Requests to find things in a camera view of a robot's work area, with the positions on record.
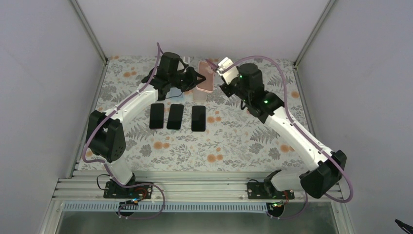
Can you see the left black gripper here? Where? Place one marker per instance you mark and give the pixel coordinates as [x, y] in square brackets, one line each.
[192, 82]

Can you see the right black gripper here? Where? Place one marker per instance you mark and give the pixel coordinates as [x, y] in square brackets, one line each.
[227, 91]

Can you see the pink phone case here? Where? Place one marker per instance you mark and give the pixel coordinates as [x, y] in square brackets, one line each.
[205, 70]

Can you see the beige phone case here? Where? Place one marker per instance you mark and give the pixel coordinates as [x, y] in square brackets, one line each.
[199, 96]

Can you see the light blue phone case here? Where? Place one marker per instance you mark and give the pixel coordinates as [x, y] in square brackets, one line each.
[175, 93]

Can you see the black smartphone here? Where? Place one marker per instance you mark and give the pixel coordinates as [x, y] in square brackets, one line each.
[212, 65]
[156, 116]
[175, 117]
[198, 118]

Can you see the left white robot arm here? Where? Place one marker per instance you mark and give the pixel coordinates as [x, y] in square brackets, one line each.
[105, 132]

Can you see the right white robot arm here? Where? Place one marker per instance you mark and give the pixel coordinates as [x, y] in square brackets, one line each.
[323, 167]

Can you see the floral patterned table mat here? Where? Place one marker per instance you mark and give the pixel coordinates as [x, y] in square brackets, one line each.
[234, 140]

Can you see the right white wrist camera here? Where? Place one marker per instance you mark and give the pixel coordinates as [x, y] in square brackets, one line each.
[227, 70]

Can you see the aluminium corner frame post right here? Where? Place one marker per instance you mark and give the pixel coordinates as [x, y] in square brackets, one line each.
[325, 13]

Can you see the aluminium corner frame post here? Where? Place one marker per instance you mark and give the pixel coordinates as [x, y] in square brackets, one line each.
[325, 13]
[89, 31]

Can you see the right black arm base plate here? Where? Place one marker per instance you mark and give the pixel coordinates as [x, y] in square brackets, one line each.
[265, 190]

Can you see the aluminium corner frame post left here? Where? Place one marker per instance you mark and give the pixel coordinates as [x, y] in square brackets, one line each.
[89, 31]

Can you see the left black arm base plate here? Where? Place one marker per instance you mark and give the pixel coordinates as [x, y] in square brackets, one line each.
[114, 191]

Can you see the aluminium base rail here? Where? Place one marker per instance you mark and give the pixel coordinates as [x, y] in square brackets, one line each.
[177, 186]

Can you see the grey slotted cable duct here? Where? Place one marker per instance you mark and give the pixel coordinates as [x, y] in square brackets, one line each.
[174, 207]

